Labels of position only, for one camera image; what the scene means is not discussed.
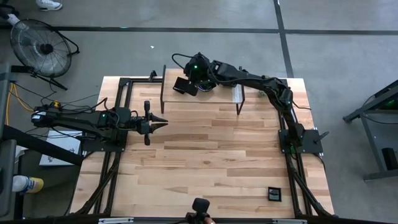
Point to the person's white shoe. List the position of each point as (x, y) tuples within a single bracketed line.
[(49, 4), (12, 19)]

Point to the silver metal bracket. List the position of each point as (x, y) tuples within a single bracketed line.
[(115, 220), (287, 221)]

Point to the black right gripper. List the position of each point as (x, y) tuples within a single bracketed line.
[(199, 71)]

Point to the white yellow plastic bottle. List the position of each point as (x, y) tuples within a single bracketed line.
[(28, 184)]

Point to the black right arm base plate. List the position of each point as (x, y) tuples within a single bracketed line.
[(312, 146)]

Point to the black metal beam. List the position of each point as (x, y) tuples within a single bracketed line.
[(40, 145)]

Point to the small green potted plant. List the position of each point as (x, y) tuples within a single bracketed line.
[(262, 93)]

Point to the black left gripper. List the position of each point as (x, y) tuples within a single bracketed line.
[(141, 124)]

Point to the black box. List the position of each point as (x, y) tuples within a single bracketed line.
[(390, 158)]

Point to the black floor fan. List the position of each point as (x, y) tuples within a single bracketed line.
[(46, 48)]

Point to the black handheld device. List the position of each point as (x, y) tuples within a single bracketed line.
[(200, 205)]

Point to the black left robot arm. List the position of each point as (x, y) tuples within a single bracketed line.
[(77, 122)]

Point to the white paper label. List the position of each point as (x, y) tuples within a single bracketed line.
[(238, 95)]

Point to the wooden shelf black frame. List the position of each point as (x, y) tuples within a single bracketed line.
[(180, 98)]

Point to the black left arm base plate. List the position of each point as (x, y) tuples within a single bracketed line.
[(102, 147)]

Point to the black leaf-shaped mini plate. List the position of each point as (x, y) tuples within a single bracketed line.
[(207, 88)]

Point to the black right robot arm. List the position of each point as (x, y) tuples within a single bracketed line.
[(255, 81)]

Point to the white cardboard box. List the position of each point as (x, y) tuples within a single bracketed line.
[(60, 147)]

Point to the person's hand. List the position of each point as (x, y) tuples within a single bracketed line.
[(209, 221)]

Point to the black metal table frame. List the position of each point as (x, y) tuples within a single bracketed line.
[(140, 80)]

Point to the gray metal desk frame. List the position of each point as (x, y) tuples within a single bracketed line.
[(374, 146)]

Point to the small black square plate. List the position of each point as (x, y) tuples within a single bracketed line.
[(274, 194)]

